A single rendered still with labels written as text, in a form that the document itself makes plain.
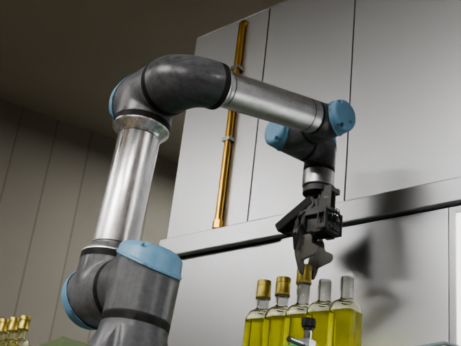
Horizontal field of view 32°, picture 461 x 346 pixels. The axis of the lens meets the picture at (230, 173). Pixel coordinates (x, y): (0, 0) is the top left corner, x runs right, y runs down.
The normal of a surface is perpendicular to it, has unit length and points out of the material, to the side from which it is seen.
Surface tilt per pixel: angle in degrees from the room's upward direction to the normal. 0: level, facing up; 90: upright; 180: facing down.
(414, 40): 90
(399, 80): 90
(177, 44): 180
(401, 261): 90
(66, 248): 90
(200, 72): 98
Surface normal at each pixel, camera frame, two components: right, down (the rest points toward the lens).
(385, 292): -0.65, -0.38
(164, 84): -0.24, 0.12
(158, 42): -0.11, 0.91
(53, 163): 0.54, -0.30
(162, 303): 0.73, -0.19
